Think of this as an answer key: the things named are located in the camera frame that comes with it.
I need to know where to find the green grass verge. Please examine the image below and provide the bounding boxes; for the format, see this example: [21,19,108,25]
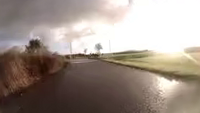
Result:
[99,46,200,88]

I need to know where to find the brown dry grass bank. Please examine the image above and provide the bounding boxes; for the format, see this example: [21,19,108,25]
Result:
[0,43,72,105]

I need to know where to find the thin pole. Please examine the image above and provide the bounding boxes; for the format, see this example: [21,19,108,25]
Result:
[69,41,74,55]

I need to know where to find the dark leafy tree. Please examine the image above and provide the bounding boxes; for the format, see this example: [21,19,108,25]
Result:
[24,37,46,55]

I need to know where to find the wet dark asphalt road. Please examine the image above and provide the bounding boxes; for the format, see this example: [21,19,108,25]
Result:
[0,50,200,113]

